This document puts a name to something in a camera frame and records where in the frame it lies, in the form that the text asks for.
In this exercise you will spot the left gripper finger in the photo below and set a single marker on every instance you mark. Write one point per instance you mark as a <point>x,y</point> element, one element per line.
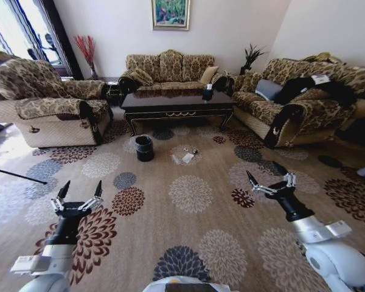
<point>97,193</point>
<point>61,196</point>

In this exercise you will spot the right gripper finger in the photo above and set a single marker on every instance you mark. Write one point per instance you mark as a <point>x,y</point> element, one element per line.
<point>258,188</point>
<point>290,179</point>

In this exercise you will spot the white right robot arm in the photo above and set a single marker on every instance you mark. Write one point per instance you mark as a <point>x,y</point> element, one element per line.
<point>331,261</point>

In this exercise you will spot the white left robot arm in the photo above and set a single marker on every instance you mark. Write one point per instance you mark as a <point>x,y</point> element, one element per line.
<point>48,278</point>

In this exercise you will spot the black round floor object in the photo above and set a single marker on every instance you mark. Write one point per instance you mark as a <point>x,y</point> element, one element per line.
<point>330,161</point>

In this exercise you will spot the black trash bin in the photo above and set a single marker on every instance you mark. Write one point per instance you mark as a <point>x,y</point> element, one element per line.
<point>144,150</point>

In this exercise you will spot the black tripod leg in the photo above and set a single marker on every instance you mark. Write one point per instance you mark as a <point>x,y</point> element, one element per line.
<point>18,175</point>

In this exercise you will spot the patterned sofa with black garment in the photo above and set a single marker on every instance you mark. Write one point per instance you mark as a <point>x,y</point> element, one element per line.
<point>307,115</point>

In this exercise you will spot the white paper scrap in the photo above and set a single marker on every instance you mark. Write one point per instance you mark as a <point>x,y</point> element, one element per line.
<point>188,158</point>

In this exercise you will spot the clear plastic wrapper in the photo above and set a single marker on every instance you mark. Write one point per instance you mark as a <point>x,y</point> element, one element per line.
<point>176,158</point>

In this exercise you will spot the patterned brown armchair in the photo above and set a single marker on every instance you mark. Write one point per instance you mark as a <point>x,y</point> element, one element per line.
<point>42,106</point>

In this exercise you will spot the grey cushion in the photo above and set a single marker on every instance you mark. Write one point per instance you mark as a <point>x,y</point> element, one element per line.
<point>267,89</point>

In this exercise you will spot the black garment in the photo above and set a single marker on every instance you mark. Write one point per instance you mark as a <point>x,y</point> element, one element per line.
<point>337,91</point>

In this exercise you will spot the black side table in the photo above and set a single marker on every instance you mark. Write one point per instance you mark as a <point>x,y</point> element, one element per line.
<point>112,92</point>

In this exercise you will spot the white printed tag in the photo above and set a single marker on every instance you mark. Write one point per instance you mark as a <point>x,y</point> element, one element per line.
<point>320,79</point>

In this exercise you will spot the dark tissue box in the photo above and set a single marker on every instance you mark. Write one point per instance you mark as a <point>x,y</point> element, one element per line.
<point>207,91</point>

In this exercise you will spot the dark glossy coffee table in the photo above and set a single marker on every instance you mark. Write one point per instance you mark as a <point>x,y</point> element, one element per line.
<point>176,105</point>

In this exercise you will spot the white robot front shell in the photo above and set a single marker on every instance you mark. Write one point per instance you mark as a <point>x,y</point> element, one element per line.
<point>185,286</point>

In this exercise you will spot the tan throw pillow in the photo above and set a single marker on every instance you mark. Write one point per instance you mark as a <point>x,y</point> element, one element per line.
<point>209,75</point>

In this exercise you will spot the patterned brown throw pillow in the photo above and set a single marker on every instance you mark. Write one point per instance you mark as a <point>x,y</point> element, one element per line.
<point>143,77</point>

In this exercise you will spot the yellow fabric item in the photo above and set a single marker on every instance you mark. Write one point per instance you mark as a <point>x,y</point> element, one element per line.
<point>322,57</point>

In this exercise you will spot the dark leafy potted plant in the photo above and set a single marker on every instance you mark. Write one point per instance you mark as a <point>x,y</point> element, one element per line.
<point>252,56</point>

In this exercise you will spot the red dried plant vase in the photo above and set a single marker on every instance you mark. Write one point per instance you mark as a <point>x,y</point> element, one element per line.
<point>88,53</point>

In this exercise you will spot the patterned three-seat sofa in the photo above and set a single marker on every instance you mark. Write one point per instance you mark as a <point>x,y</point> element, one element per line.
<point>170,68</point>

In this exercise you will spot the glass balcony door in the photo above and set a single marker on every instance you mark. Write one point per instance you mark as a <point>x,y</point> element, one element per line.
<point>18,30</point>

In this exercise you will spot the framed green painting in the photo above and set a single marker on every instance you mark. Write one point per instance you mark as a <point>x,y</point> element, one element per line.
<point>170,13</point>

